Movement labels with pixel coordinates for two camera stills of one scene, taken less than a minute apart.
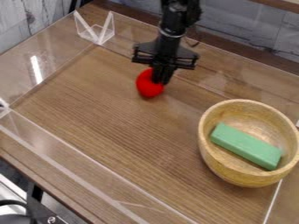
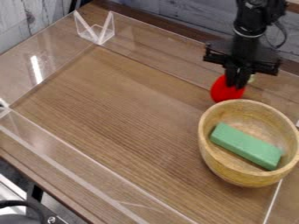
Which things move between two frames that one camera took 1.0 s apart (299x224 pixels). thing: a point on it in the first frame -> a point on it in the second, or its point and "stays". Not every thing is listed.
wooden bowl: [247, 142] stays
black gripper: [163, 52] -> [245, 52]
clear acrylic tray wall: [86, 184] stays
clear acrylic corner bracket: [95, 33] stays
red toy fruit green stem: [146, 85] -> [223, 92]
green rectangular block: [247, 146] stays
